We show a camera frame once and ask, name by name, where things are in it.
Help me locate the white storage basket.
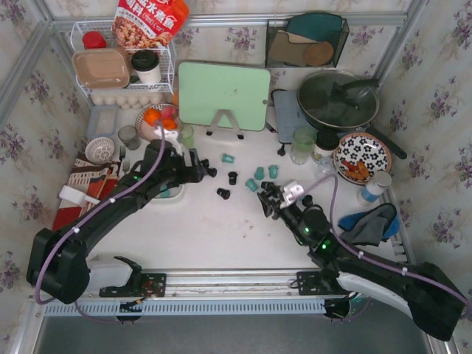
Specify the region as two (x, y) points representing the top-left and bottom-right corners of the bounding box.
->
(149, 142), (185, 204)

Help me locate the teal coffee capsule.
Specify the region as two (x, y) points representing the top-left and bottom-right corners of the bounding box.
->
(254, 167), (265, 180)
(268, 165), (279, 179)
(159, 189), (170, 198)
(221, 153), (235, 164)
(245, 178), (259, 192)

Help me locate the blue grey cloth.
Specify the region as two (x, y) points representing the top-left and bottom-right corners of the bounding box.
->
(338, 203), (400, 246)

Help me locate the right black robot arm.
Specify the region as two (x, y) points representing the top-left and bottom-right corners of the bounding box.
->
(257, 181), (471, 341)

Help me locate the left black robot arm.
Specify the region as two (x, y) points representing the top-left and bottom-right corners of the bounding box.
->
(26, 136), (209, 305)

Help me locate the green glass cup left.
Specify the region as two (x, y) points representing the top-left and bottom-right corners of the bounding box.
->
(180, 124), (194, 149)

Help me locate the green glass cup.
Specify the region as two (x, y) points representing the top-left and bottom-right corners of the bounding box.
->
(180, 124), (194, 149)
(290, 127), (317, 165)

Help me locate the orange tangerine right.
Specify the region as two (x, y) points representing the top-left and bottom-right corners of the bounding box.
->
(162, 119), (178, 130)

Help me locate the orange tangerine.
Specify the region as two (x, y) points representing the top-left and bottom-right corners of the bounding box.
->
(143, 108), (162, 126)
(162, 119), (178, 130)

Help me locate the pink fruit plate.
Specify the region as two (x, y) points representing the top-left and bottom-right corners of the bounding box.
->
(135, 103), (181, 142)

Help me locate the silver fork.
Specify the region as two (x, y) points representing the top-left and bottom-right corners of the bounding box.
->
(122, 158), (131, 175)

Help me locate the clear plastic bottle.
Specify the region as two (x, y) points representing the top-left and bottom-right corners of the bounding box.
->
(316, 156), (337, 181)

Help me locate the orange tangerine left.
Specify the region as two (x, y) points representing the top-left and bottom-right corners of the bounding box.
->
(143, 108), (162, 126)

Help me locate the metal cutting board stand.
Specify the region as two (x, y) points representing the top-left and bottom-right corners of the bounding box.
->
(206, 109), (245, 141)

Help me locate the dark fork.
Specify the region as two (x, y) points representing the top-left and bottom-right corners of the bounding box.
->
(119, 145), (126, 173)

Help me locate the green glass cup right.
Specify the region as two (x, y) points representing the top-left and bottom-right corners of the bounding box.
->
(290, 127), (317, 165)

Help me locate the grey glass cup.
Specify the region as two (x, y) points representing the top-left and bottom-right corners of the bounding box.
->
(118, 125), (141, 150)

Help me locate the black lidded jar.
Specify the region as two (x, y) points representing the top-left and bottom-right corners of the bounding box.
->
(312, 129), (340, 164)

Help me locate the green cutting board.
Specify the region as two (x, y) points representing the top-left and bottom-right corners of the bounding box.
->
(178, 62), (271, 131)

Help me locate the egg carton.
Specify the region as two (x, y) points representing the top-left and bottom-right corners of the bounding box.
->
(91, 92), (166, 109)

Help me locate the white lattice bowl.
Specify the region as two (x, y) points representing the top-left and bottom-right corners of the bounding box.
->
(85, 137), (115, 164)

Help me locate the floral patterned plate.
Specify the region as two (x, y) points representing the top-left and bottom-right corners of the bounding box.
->
(333, 133), (392, 185)

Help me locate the clear blue-rimmed container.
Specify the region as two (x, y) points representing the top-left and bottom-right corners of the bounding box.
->
(86, 104), (119, 139)

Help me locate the white salt bottle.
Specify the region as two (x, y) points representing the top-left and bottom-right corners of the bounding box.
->
(357, 171), (392, 206)

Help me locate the white cup black lid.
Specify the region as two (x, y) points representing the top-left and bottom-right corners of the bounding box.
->
(131, 49), (162, 84)

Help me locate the black frying pan with lid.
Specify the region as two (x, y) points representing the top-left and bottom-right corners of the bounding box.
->
(296, 70), (407, 160)

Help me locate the white spatula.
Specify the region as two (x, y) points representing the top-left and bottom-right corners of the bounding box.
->
(59, 185), (100, 206)

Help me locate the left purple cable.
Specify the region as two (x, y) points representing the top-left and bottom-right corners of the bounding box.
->
(35, 118), (166, 325)

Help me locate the white wire rack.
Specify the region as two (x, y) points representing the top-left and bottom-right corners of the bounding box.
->
(69, 20), (176, 96)

